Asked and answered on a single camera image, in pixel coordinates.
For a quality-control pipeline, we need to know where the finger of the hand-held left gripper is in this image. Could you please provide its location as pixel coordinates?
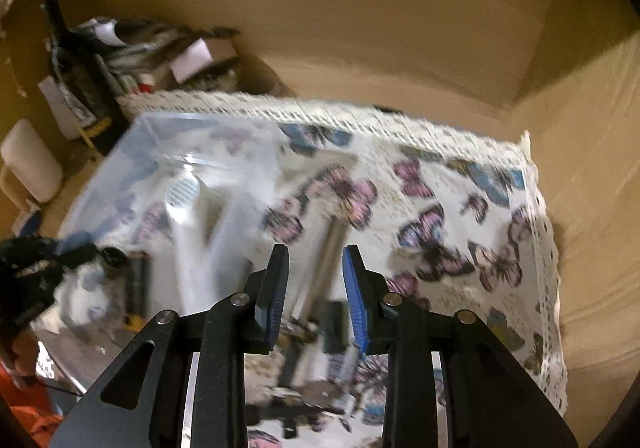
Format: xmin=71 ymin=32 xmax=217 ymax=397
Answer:
xmin=52 ymin=239 xmax=103 ymax=273

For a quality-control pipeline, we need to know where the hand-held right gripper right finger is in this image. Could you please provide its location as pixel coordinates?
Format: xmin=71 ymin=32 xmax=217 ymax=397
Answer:
xmin=342 ymin=244 xmax=581 ymax=448

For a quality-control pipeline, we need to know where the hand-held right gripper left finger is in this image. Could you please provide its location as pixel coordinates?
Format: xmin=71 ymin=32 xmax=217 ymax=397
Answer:
xmin=47 ymin=244 xmax=291 ymax=448

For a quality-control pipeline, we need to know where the silver metal rod tool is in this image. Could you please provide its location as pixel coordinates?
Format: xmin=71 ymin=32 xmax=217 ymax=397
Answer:
xmin=292 ymin=213 xmax=351 ymax=323

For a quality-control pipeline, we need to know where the clear plastic storage box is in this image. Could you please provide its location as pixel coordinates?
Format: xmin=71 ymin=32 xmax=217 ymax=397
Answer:
xmin=52 ymin=112 xmax=307 ymax=336

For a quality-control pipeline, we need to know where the black block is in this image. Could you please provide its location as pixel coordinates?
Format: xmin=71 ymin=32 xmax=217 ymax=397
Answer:
xmin=322 ymin=300 xmax=351 ymax=356

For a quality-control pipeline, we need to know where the small blue object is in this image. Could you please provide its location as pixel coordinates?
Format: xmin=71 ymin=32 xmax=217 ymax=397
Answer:
xmin=15 ymin=210 xmax=45 ymax=236

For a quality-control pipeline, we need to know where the black cylinder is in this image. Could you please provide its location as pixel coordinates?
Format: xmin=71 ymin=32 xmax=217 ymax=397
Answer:
xmin=126 ymin=252 xmax=152 ymax=321

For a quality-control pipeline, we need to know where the white cushioned chair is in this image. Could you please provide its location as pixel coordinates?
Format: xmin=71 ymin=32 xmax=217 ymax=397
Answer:
xmin=0 ymin=119 xmax=65 ymax=211

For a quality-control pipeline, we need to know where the round metal disc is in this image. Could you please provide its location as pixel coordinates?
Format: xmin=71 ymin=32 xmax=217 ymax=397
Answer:
xmin=302 ymin=380 xmax=346 ymax=411

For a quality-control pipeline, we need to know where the butterfly print lace tablecloth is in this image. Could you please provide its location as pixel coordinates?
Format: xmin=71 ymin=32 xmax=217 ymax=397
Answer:
xmin=30 ymin=90 xmax=571 ymax=448

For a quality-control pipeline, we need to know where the orange cloth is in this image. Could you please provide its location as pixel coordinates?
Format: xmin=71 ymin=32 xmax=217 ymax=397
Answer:
xmin=0 ymin=363 xmax=66 ymax=448

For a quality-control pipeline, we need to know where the dark glass wine bottle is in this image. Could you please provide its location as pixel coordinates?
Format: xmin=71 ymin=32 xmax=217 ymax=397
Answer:
xmin=40 ymin=0 xmax=130 ymax=156

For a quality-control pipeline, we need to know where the cardboard box of clutter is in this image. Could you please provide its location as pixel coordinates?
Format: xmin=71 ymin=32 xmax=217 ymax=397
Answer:
xmin=75 ymin=16 xmax=296 ymax=98

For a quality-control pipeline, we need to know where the white paper sheet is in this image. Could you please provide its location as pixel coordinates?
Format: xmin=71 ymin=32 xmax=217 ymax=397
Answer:
xmin=169 ymin=38 xmax=215 ymax=84

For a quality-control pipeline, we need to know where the black handled tool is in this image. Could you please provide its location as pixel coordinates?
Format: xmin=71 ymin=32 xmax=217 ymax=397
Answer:
xmin=277 ymin=323 xmax=321 ymax=391

